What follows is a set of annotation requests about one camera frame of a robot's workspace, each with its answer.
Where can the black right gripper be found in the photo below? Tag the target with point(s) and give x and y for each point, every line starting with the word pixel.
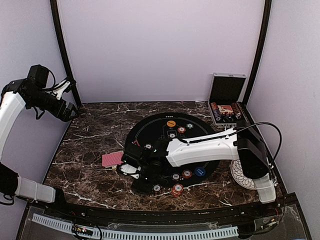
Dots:
pixel 146 176

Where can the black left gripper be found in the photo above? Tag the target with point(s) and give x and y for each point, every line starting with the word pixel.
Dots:
pixel 65 115

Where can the black poker chip stack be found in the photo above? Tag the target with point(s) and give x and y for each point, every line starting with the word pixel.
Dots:
pixel 156 188

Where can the red poker chip stack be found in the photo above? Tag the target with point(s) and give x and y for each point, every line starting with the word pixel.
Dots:
pixel 177 190

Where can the black 100 poker chip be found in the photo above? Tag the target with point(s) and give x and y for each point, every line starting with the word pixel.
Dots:
pixel 175 177

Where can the black chip seat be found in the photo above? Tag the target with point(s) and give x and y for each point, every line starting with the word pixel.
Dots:
pixel 148 146

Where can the red-backed playing card deck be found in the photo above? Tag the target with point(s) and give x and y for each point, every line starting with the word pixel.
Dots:
pixel 112 159

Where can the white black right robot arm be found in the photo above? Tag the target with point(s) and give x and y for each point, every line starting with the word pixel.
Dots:
pixel 239 143

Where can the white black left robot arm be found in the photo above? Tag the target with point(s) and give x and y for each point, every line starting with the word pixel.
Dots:
pixel 25 94

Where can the blue round blind button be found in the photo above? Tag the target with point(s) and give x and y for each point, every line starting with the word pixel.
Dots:
pixel 200 171

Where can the round black poker mat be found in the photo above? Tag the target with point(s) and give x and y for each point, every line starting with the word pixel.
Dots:
pixel 154 128

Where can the orange round blind button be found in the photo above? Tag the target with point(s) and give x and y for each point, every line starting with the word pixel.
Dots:
pixel 171 123

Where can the floral patterned ceramic plate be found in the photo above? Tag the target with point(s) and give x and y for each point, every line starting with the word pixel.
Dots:
pixel 238 175

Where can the aluminium poker chip case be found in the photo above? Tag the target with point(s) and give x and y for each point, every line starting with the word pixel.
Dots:
pixel 223 99

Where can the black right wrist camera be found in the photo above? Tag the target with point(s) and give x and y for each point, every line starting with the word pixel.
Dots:
pixel 134 158

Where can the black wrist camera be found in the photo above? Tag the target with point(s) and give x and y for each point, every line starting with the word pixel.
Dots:
pixel 39 74
pixel 134 158

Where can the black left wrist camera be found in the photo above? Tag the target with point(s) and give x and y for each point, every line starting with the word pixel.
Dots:
pixel 39 74

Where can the white slotted cable duct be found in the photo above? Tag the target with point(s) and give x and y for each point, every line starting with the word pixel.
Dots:
pixel 121 231

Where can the black front rail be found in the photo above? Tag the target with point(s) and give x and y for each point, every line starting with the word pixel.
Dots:
pixel 286 209

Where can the black left frame post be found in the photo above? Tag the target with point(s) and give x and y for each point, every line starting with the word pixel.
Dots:
pixel 60 38

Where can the black frame post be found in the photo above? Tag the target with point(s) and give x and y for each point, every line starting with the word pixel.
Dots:
pixel 259 50
pixel 60 38

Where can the black right frame post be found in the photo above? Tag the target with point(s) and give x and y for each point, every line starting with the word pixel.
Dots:
pixel 259 50

